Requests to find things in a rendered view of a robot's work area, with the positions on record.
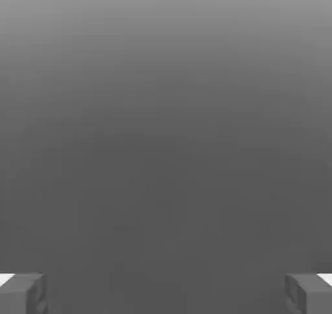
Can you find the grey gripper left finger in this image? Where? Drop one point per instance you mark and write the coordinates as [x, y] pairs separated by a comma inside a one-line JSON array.
[[18, 294]]

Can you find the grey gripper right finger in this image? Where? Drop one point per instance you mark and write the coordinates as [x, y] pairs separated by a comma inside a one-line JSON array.
[[312, 294]]

